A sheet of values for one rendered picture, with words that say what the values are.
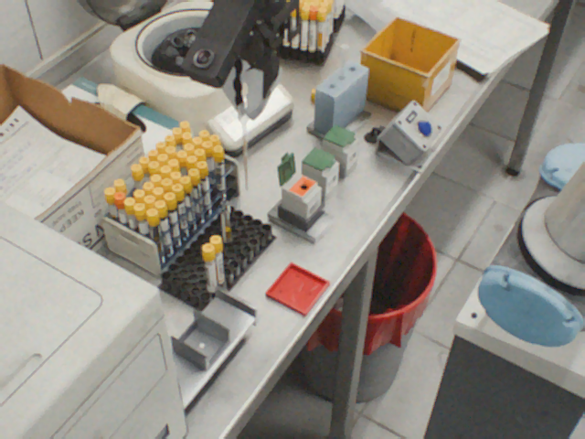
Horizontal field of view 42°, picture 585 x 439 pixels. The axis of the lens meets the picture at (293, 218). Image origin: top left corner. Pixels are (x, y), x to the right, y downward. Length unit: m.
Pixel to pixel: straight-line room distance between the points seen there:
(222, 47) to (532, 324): 0.44
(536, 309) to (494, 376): 0.32
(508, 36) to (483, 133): 1.18
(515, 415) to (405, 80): 0.58
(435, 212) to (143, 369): 1.75
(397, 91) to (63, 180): 0.59
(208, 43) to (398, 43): 0.70
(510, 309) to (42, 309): 0.48
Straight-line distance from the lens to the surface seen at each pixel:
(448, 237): 2.38
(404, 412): 2.01
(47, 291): 0.75
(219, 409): 1.00
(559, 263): 0.81
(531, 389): 1.14
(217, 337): 1.00
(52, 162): 1.23
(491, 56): 1.54
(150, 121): 1.26
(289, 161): 1.12
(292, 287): 1.10
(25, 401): 0.69
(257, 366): 1.02
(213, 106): 1.26
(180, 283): 1.08
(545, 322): 0.85
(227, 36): 0.83
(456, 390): 1.22
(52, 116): 1.28
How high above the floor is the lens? 1.75
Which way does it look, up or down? 47 degrees down
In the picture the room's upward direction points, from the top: 1 degrees clockwise
